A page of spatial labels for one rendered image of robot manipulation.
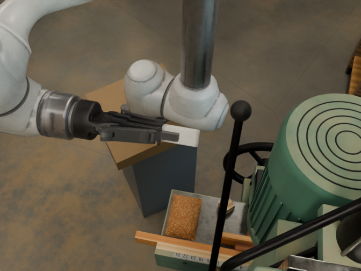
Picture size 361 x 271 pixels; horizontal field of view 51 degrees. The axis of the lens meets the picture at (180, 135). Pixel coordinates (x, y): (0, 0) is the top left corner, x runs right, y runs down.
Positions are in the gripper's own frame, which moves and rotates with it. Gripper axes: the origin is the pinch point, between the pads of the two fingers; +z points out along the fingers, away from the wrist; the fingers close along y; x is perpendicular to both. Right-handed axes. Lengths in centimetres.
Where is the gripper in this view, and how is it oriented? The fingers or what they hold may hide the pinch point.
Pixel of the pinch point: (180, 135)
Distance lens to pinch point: 70.1
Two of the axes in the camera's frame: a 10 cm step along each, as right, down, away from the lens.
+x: 1.2, -9.3, -3.5
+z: 9.8, 1.6, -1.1
